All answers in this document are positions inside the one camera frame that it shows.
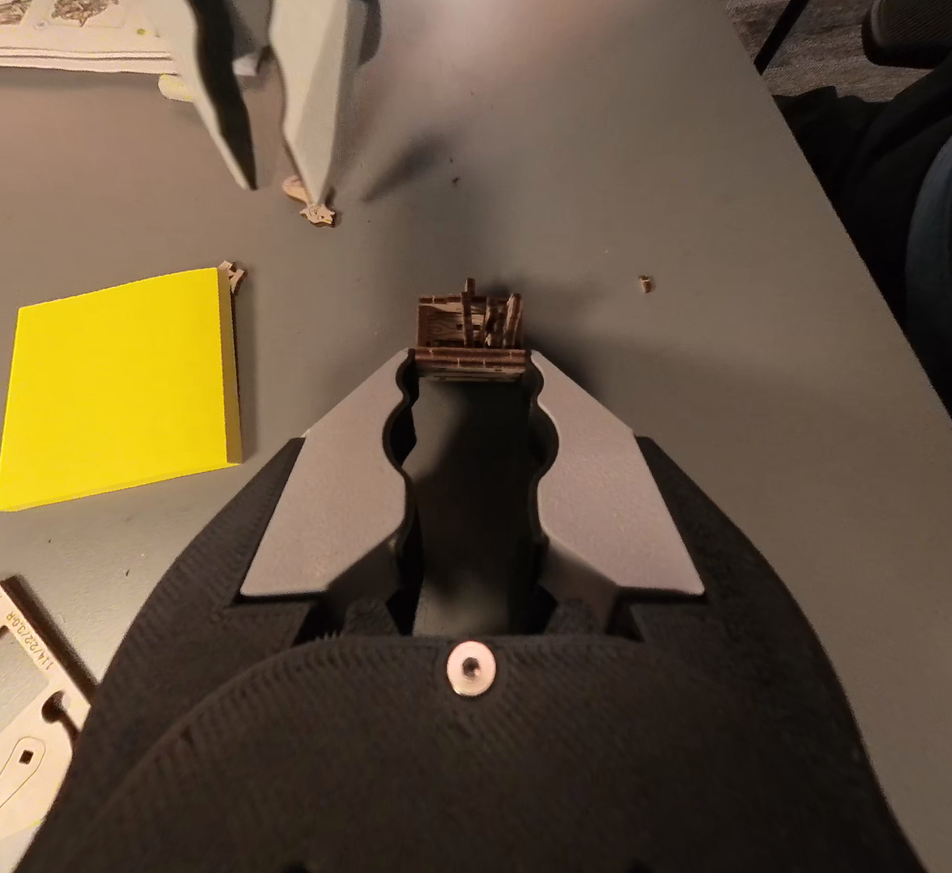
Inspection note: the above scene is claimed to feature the small brown wooden model box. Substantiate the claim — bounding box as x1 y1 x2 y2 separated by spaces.
414 278 531 384

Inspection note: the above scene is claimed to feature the person's dark clothing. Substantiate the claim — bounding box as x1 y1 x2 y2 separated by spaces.
773 65 952 416

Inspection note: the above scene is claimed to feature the wooden cat-shaped piece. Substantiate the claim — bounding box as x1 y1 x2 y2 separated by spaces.
283 176 338 227

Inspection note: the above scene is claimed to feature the laser-cut wooden parts sheet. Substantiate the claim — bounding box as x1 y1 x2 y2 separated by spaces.
0 575 95 848

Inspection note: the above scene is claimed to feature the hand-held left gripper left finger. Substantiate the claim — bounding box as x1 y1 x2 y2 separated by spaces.
238 349 426 610

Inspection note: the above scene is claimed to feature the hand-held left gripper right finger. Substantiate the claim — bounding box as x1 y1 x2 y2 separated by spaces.
527 351 708 614

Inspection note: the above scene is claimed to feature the yellow sticky note pad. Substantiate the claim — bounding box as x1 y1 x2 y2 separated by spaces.
0 268 243 513

